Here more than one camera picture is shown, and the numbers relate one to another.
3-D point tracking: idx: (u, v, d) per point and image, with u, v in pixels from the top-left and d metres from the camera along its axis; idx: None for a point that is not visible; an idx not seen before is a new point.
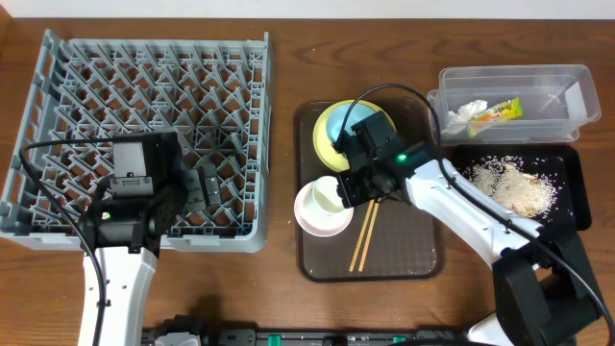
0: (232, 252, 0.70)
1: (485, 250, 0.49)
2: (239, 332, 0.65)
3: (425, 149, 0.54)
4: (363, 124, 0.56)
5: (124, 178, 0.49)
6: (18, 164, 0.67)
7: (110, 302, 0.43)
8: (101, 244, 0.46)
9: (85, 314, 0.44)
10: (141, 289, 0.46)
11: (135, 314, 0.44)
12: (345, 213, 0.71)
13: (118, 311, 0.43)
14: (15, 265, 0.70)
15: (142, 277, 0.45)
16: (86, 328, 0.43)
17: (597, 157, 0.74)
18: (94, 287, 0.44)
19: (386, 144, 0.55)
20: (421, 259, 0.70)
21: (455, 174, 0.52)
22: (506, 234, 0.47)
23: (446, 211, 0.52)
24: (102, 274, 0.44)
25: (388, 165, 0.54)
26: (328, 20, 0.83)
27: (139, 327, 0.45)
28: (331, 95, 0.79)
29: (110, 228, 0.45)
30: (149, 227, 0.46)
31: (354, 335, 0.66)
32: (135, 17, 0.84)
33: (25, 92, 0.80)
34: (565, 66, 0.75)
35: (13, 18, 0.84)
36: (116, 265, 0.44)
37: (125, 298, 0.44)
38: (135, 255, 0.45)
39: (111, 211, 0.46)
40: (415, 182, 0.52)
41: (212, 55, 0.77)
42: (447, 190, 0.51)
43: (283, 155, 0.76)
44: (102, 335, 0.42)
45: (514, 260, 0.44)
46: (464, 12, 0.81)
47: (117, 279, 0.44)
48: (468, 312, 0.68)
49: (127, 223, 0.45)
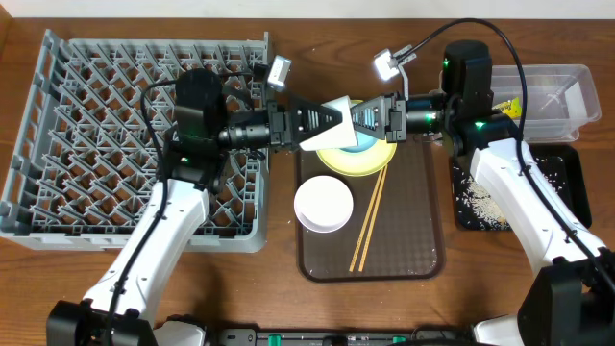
0: (231, 252, 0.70)
1: (535, 249, 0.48)
2: (239, 332, 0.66)
3: (506, 122, 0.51)
4: (464, 64, 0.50)
5: (189, 136, 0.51)
6: (19, 164, 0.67)
7: (166, 218, 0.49)
8: (173, 179, 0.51)
9: (142, 222, 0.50)
10: (190, 219, 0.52)
11: (179, 237, 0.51)
12: (338, 221, 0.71)
13: (168, 229, 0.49)
14: (15, 266, 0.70)
15: (196, 210, 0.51)
16: (138, 234, 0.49)
17: (598, 157, 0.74)
18: (157, 204, 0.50)
19: (474, 99, 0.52)
20: (421, 259, 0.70)
21: (530, 162, 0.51)
22: (566, 243, 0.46)
23: (506, 196, 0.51)
24: (167, 194, 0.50)
25: (461, 126, 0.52)
26: (327, 19, 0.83)
27: (176, 251, 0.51)
28: (331, 95, 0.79)
29: (185, 173, 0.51)
30: (214, 183, 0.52)
31: (354, 335, 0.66)
32: (134, 16, 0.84)
33: (25, 92, 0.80)
34: (565, 66, 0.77)
35: (13, 18, 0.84)
36: (181, 192, 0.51)
37: (179, 220, 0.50)
38: (199, 193, 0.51)
39: (189, 158, 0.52)
40: (487, 154, 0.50)
41: (212, 55, 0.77)
42: (517, 177, 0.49)
43: (283, 155, 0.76)
44: (148, 243, 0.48)
45: (565, 272, 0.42)
46: (463, 12, 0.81)
47: (178, 203, 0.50)
48: (468, 312, 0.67)
49: (197, 171, 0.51)
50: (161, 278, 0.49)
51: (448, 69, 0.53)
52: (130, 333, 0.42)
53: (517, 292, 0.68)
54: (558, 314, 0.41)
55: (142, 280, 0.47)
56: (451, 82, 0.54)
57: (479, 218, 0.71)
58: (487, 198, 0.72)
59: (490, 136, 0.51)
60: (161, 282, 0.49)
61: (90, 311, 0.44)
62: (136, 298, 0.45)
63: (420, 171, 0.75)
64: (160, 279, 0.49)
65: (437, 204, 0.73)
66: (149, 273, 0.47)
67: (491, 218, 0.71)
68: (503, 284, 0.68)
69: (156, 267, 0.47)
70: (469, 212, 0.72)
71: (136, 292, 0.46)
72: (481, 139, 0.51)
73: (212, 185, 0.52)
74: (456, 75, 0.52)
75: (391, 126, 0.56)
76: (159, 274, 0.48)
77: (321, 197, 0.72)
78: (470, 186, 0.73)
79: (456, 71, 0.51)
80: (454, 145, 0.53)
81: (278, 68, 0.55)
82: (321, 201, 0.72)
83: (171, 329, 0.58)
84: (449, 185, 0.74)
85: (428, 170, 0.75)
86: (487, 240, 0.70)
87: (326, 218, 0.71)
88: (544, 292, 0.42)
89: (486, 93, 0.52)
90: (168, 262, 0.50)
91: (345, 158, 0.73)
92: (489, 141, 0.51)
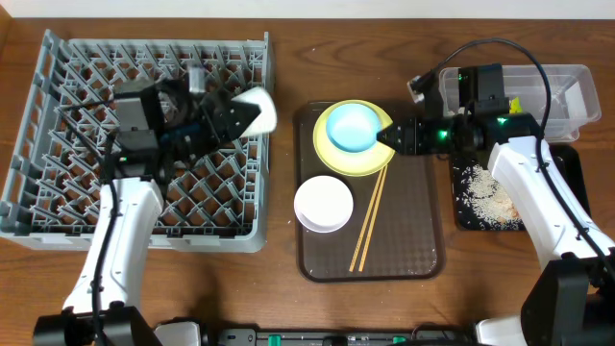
0: (232, 252, 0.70)
1: (545, 244, 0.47)
2: (239, 332, 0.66)
3: (528, 121, 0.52)
4: (477, 70, 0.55)
5: (128, 133, 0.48)
6: (19, 164, 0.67)
7: (123, 214, 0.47)
8: (118, 180, 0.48)
9: (99, 225, 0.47)
10: (148, 210, 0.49)
11: (141, 229, 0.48)
12: (338, 220, 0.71)
13: (127, 223, 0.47)
14: (15, 265, 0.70)
15: (149, 201, 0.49)
16: (98, 235, 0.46)
17: (598, 157, 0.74)
18: (108, 205, 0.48)
19: (489, 101, 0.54)
20: (421, 259, 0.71)
21: (549, 160, 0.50)
22: (577, 240, 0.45)
23: (521, 191, 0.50)
24: (117, 193, 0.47)
25: (481, 121, 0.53)
26: (328, 19, 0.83)
27: (143, 242, 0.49)
28: (331, 95, 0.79)
29: (131, 170, 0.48)
30: (159, 175, 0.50)
31: (354, 335, 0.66)
32: (134, 16, 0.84)
33: (25, 92, 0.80)
34: (565, 66, 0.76)
35: (13, 18, 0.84)
36: (129, 185, 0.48)
37: (134, 213, 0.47)
38: (146, 185, 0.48)
39: (128, 155, 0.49)
40: (507, 149, 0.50)
41: (212, 55, 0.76)
42: (534, 173, 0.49)
43: (283, 155, 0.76)
44: (111, 241, 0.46)
45: (572, 265, 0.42)
46: (463, 12, 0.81)
47: (130, 198, 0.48)
48: (468, 312, 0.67)
49: (138, 166, 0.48)
50: (135, 269, 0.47)
51: (463, 85, 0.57)
52: (122, 321, 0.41)
53: (517, 291, 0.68)
54: (561, 308, 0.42)
55: (116, 272, 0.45)
56: (465, 92, 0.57)
57: (479, 218, 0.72)
58: (487, 198, 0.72)
59: (510, 133, 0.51)
60: (136, 273, 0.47)
61: (74, 317, 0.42)
62: (116, 292, 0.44)
63: (419, 171, 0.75)
64: (135, 269, 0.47)
65: (437, 204, 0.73)
66: (121, 265, 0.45)
67: (491, 218, 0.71)
68: (503, 284, 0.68)
69: (127, 260, 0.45)
70: (470, 212, 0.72)
71: (115, 286, 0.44)
72: (504, 135, 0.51)
73: (159, 176, 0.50)
74: (471, 83, 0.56)
75: (405, 140, 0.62)
76: (132, 264, 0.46)
77: (325, 198, 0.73)
78: (471, 186, 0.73)
79: (471, 80, 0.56)
80: (474, 138, 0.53)
81: (195, 76, 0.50)
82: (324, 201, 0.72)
83: (165, 334, 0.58)
84: (450, 185, 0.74)
85: (428, 169, 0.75)
86: (487, 240, 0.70)
87: (329, 216, 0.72)
88: (549, 285, 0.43)
89: (502, 97, 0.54)
90: (137, 254, 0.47)
91: (345, 158, 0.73)
92: (511, 136, 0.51)
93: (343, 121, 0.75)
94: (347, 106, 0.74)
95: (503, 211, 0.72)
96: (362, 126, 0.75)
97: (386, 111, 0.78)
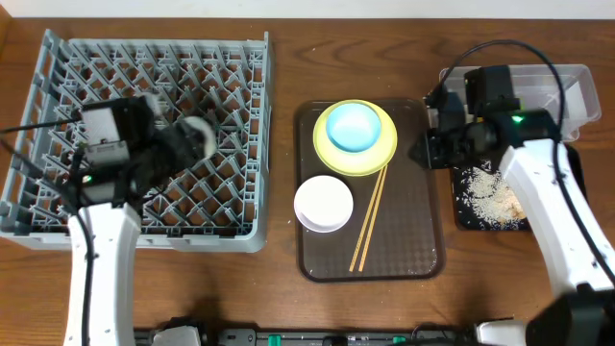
0: (232, 252, 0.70)
1: (557, 266, 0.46)
2: (239, 332, 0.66)
3: (545, 121, 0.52)
4: (483, 70, 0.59)
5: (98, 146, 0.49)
6: (19, 164, 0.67)
7: (100, 259, 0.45)
8: (86, 200, 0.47)
9: (76, 273, 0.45)
10: (126, 245, 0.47)
11: (123, 271, 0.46)
12: (338, 220, 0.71)
13: (105, 265, 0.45)
14: (15, 266, 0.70)
15: (126, 233, 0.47)
16: (78, 289, 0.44)
17: (598, 157, 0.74)
18: (83, 246, 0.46)
19: (499, 101, 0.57)
20: (421, 259, 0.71)
21: (566, 170, 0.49)
22: (593, 266, 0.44)
23: (533, 204, 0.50)
24: (87, 231, 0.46)
25: (497, 119, 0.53)
26: (328, 20, 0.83)
27: (129, 284, 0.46)
28: (331, 95, 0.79)
29: (95, 191, 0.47)
30: (131, 187, 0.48)
31: (354, 335, 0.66)
32: (134, 16, 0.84)
33: (25, 92, 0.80)
34: (565, 66, 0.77)
35: (13, 18, 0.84)
36: (101, 221, 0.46)
37: (110, 252, 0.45)
38: (118, 210, 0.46)
39: (92, 176, 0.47)
40: (522, 153, 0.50)
41: (212, 55, 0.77)
42: (551, 185, 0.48)
43: (283, 155, 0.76)
44: (92, 294, 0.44)
45: (588, 300, 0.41)
46: (463, 13, 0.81)
47: (104, 234, 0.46)
48: (468, 312, 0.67)
49: (106, 182, 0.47)
50: (127, 319, 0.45)
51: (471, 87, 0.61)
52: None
53: (517, 292, 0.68)
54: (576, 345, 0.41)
55: (106, 331, 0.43)
56: (473, 93, 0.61)
57: (479, 218, 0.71)
58: (487, 198, 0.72)
59: (526, 133, 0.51)
60: (129, 320, 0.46)
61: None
62: None
63: (419, 171, 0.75)
64: (126, 318, 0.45)
65: (437, 204, 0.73)
66: (109, 322, 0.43)
67: (490, 218, 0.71)
68: (503, 284, 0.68)
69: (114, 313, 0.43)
70: (469, 212, 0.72)
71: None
72: (518, 135, 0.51)
73: (131, 189, 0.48)
74: (478, 86, 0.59)
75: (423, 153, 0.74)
76: (121, 315, 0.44)
77: (328, 198, 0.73)
78: (471, 186, 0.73)
79: (479, 83, 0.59)
80: (487, 137, 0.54)
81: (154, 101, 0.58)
82: (328, 201, 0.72)
83: (164, 344, 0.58)
84: (450, 185, 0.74)
85: (428, 169, 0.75)
86: (487, 240, 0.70)
87: (331, 216, 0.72)
88: (563, 318, 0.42)
89: (511, 97, 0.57)
90: (125, 304, 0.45)
91: (345, 158, 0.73)
92: (527, 136, 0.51)
93: (343, 122, 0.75)
94: (347, 106, 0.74)
95: (503, 210, 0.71)
96: (362, 125, 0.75)
97: (386, 111, 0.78)
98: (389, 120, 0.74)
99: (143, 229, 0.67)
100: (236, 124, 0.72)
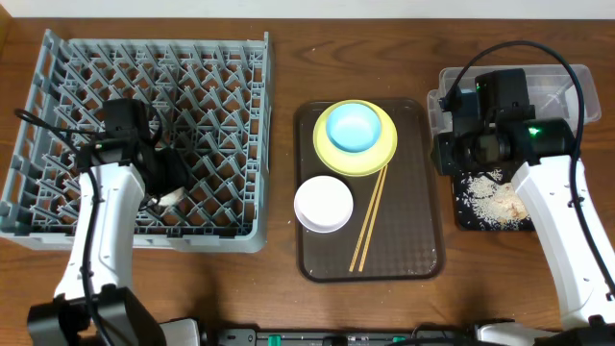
0: (232, 252, 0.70)
1: (570, 296, 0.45)
2: (240, 332, 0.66)
3: (562, 134, 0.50)
4: (497, 76, 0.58)
5: (112, 132, 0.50)
6: (19, 164, 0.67)
7: (105, 200, 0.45)
8: (96, 165, 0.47)
9: (81, 214, 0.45)
10: (131, 197, 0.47)
11: (126, 213, 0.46)
12: (338, 222, 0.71)
13: (110, 207, 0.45)
14: (15, 266, 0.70)
15: (131, 187, 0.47)
16: (81, 224, 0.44)
17: (598, 157, 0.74)
18: (88, 193, 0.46)
19: (512, 108, 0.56)
20: (421, 259, 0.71)
21: (584, 194, 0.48)
22: (607, 300, 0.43)
23: (547, 226, 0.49)
24: (97, 181, 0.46)
25: (513, 131, 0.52)
26: (328, 20, 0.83)
27: (130, 229, 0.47)
28: (331, 95, 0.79)
29: (107, 156, 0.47)
30: (138, 158, 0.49)
31: (354, 335, 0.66)
32: (133, 16, 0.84)
33: (25, 92, 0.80)
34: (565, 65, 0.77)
35: (12, 18, 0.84)
36: (110, 173, 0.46)
37: (116, 198, 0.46)
38: (125, 169, 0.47)
39: (105, 144, 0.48)
40: (537, 170, 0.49)
41: (212, 55, 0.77)
42: (566, 208, 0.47)
43: (283, 155, 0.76)
44: (96, 229, 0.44)
45: (601, 334, 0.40)
46: (463, 13, 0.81)
47: (110, 183, 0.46)
48: (468, 311, 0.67)
49: (116, 150, 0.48)
50: (126, 258, 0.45)
51: (483, 94, 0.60)
52: (115, 303, 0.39)
53: (517, 292, 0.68)
54: None
55: (105, 257, 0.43)
56: (485, 101, 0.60)
57: (479, 218, 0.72)
58: (487, 198, 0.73)
59: (542, 146, 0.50)
60: (128, 259, 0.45)
61: (67, 303, 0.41)
62: (107, 275, 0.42)
63: (420, 171, 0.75)
64: (125, 252, 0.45)
65: (438, 204, 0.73)
66: (110, 249, 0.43)
67: (490, 218, 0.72)
68: (503, 284, 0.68)
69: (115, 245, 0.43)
70: (469, 212, 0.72)
71: (105, 271, 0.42)
72: (532, 152, 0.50)
73: (137, 160, 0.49)
74: (490, 91, 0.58)
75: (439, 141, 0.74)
76: (120, 248, 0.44)
77: (328, 203, 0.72)
78: (471, 186, 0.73)
79: (491, 88, 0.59)
80: (500, 148, 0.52)
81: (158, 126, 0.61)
82: (328, 208, 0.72)
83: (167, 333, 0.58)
84: (449, 185, 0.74)
85: (428, 170, 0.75)
86: (487, 240, 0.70)
87: (330, 219, 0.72)
88: None
89: (526, 104, 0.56)
90: (125, 242, 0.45)
91: (345, 158, 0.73)
92: (540, 149, 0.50)
93: (343, 121, 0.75)
94: (347, 106, 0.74)
95: (503, 211, 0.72)
96: (362, 125, 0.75)
97: (386, 111, 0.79)
98: (389, 121, 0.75)
99: (143, 229, 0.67)
100: (236, 125, 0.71)
